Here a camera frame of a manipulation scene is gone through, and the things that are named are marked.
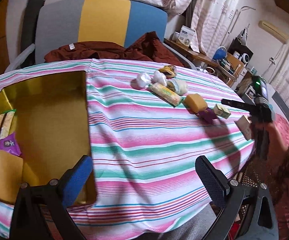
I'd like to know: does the black rolled mat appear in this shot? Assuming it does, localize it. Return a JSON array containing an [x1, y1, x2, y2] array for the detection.
[[20, 0, 46, 68]]

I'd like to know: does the blue desk lamp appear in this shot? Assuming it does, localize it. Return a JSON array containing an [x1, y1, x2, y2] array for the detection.
[[212, 46, 227, 61]]

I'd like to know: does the grey yellow blue chair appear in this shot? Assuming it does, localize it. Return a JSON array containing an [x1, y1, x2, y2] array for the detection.
[[5, 0, 198, 72]]

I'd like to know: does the wall air conditioner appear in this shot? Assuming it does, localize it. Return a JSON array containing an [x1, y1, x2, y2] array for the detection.
[[258, 20, 289, 44]]

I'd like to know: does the cream sock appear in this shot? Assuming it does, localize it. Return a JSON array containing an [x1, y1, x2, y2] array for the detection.
[[167, 79, 188, 95]]

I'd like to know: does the yellow green cracker packet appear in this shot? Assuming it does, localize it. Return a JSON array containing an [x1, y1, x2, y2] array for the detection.
[[148, 83, 183, 107]]

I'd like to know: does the person right hand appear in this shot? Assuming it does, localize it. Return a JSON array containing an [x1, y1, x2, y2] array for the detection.
[[250, 122, 288, 160]]

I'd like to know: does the wooden side desk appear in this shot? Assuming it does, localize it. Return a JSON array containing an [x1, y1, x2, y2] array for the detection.
[[164, 38, 237, 87]]

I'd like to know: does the clear rice cracker packet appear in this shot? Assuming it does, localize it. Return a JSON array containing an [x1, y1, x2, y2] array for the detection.
[[0, 109, 16, 140]]

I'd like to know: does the green cream small box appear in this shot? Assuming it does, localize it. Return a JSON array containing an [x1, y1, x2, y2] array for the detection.
[[213, 103, 231, 119]]

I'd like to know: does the yellow striped sock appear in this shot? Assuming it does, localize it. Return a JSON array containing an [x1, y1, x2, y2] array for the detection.
[[159, 65, 177, 79]]

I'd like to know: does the white plastic wrapped ball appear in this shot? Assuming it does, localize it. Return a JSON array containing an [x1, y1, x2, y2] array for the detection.
[[136, 72, 151, 88]]

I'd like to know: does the striped pink green tablecloth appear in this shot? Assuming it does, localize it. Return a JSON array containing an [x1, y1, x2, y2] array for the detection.
[[0, 59, 253, 239]]

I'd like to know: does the gold metal tin box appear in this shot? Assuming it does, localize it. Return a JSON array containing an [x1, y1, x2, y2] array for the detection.
[[0, 70, 98, 207]]

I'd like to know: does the maroon red garment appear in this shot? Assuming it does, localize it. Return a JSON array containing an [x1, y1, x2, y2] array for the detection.
[[44, 31, 183, 67]]

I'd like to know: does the tan sponge cake bun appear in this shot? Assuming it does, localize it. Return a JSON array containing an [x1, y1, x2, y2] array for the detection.
[[0, 150, 23, 204]]

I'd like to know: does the white blue product box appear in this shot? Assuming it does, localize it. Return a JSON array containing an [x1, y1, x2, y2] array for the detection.
[[176, 25, 196, 48]]

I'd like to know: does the brown kraft paper box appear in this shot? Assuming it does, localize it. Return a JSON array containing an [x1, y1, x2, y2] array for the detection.
[[235, 115, 252, 141]]

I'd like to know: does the purple snack packet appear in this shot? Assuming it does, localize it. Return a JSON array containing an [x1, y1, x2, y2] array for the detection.
[[0, 132, 22, 157], [197, 107, 218, 124]]

